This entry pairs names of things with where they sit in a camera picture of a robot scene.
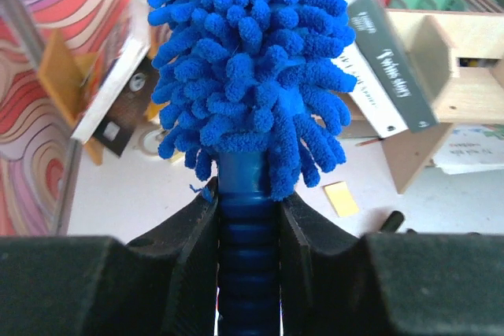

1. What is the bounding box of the green desk organizer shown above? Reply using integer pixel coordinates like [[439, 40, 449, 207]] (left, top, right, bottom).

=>
[[387, 0, 503, 13]]

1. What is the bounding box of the aluminium frame post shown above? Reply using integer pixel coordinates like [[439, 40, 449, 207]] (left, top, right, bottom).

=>
[[1, 0, 45, 69]]

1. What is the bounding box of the yellow sticky note pad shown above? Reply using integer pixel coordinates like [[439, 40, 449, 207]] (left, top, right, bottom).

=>
[[324, 181, 359, 217]]

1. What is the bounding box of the light wooden bookshelf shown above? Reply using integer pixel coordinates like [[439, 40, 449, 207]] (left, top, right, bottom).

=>
[[346, 9, 503, 193]]

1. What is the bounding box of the white book black cover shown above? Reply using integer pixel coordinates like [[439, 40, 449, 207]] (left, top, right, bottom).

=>
[[72, 0, 158, 157]]

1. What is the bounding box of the white Choklad book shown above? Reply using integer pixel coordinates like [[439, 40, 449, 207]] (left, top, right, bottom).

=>
[[332, 42, 408, 138]]

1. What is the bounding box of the blue fluffy duster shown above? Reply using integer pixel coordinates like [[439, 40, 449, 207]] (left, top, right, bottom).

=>
[[147, 0, 356, 335]]

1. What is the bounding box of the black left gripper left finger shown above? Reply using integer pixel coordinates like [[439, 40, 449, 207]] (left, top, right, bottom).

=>
[[1, 179, 218, 335]]

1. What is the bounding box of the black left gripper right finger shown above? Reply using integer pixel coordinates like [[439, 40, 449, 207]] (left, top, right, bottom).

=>
[[280, 195, 503, 335]]

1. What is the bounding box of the grey black stapler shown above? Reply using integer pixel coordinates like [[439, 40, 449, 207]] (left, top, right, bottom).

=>
[[378, 210, 406, 233]]

